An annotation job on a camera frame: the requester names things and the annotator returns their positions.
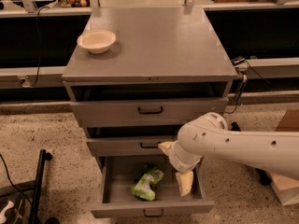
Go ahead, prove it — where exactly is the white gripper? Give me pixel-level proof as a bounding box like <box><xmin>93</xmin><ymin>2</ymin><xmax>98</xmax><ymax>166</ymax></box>
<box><xmin>158</xmin><ymin>141</ymin><xmax>201</xmax><ymax>196</ymax></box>

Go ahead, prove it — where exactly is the green rice chip bag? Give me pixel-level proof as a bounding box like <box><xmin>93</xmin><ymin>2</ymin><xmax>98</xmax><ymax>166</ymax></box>
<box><xmin>131</xmin><ymin>165</ymin><xmax>164</xmax><ymax>201</ymax></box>

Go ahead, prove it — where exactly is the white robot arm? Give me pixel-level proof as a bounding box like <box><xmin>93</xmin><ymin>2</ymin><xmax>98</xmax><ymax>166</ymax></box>
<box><xmin>158</xmin><ymin>112</ymin><xmax>299</xmax><ymax>196</ymax></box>

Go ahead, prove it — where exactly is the grey middle drawer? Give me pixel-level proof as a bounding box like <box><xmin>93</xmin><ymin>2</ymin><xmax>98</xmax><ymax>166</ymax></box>
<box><xmin>87</xmin><ymin>124</ymin><xmax>181</xmax><ymax>157</ymax></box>

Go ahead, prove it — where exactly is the grey drawer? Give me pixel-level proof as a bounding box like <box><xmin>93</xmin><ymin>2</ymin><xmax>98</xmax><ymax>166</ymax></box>
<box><xmin>91</xmin><ymin>155</ymin><xmax>214</xmax><ymax>218</ymax></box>
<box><xmin>68</xmin><ymin>86</ymin><xmax>228</xmax><ymax>127</ymax></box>
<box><xmin>87</xmin><ymin>124</ymin><xmax>181</xmax><ymax>157</ymax></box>

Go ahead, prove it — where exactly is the grey bottom drawer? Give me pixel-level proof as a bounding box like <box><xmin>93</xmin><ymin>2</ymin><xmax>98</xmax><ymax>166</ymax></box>
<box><xmin>91</xmin><ymin>155</ymin><xmax>214</xmax><ymax>218</ymax></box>

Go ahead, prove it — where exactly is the grey top drawer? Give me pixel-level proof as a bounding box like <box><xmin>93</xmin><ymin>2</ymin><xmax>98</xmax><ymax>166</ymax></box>
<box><xmin>68</xmin><ymin>86</ymin><xmax>228</xmax><ymax>127</ymax></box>

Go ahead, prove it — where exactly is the grey drawer cabinet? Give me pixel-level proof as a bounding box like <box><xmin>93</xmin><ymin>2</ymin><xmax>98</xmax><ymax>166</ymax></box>
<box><xmin>61</xmin><ymin>6</ymin><xmax>240</xmax><ymax>161</ymax></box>

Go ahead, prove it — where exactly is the black bar right floor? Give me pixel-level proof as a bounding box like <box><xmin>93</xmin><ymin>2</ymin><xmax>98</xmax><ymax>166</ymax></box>
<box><xmin>231</xmin><ymin>121</ymin><xmax>272</xmax><ymax>186</ymax></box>

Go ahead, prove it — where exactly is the cardboard box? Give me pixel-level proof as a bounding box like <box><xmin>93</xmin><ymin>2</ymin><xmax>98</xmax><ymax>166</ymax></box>
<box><xmin>269</xmin><ymin>110</ymin><xmax>299</xmax><ymax>206</ymax></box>

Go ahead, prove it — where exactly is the black power adapter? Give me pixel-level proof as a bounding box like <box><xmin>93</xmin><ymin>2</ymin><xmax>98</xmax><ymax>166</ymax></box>
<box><xmin>231</xmin><ymin>56</ymin><xmax>245</xmax><ymax>65</ymax></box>

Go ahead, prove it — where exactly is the black stand left floor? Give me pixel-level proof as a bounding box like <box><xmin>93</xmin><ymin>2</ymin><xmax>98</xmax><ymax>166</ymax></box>
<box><xmin>29</xmin><ymin>149</ymin><xmax>52</xmax><ymax>224</ymax></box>

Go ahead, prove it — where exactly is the white bowl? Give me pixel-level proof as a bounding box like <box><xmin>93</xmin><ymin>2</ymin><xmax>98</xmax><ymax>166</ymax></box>
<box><xmin>77</xmin><ymin>30</ymin><xmax>116</xmax><ymax>54</ymax></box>

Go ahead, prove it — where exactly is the black cable right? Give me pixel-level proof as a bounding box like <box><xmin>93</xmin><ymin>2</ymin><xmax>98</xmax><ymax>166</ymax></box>
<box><xmin>224</xmin><ymin>59</ymin><xmax>272</xmax><ymax>115</ymax></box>

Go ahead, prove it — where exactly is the black cable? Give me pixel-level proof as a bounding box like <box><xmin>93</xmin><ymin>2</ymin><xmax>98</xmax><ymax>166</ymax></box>
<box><xmin>30</xmin><ymin>5</ymin><xmax>51</xmax><ymax>88</ymax></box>
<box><xmin>224</xmin><ymin>59</ymin><xmax>272</xmax><ymax>115</ymax></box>

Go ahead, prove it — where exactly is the black cable left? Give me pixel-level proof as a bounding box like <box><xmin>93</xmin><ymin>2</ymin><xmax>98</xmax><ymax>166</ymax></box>
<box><xmin>30</xmin><ymin>5</ymin><xmax>51</xmax><ymax>88</ymax></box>

